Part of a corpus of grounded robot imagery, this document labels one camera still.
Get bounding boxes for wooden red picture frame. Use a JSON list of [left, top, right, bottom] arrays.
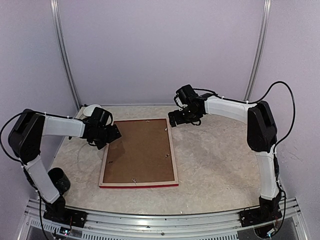
[[98, 117, 180, 190]]

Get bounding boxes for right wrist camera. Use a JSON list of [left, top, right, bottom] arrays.
[[173, 84, 199, 109]]

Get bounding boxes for brown cardboard backing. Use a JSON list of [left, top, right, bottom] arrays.
[[102, 119, 175, 183]]

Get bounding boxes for black cylindrical cup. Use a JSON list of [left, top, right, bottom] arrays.
[[48, 167, 71, 195]]

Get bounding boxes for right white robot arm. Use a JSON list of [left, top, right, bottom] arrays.
[[168, 93, 280, 201]]

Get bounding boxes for left aluminium post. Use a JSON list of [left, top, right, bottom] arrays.
[[50, 0, 82, 110]]

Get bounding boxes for right aluminium post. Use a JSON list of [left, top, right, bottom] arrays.
[[243, 0, 272, 101]]

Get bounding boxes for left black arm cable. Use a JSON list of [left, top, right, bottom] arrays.
[[0, 111, 28, 163]]

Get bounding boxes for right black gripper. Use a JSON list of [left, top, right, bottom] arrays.
[[168, 106, 199, 127]]

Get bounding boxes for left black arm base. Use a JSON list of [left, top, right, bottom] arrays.
[[43, 195, 88, 228]]

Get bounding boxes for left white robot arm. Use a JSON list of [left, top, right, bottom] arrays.
[[8, 107, 122, 204]]

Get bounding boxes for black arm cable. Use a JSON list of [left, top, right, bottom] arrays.
[[0, 111, 28, 163], [246, 80, 297, 146]]

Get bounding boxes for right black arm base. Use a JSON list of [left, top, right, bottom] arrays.
[[239, 192, 283, 228]]

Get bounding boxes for orange white bowl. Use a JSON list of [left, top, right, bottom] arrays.
[[83, 104, 102, 117]]

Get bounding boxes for aluminium front rail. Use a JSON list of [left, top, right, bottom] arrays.
[[16, 197, 308, 240]]

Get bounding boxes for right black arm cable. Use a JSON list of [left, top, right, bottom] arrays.
[[246, 80, 297, 146]]

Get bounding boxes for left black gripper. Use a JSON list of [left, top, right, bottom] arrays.
[[91, 123, 121, 150]]

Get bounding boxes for aluminium post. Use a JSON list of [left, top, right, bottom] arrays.
[[50, 0, 82, 110], [243, 0, 272, 101]]

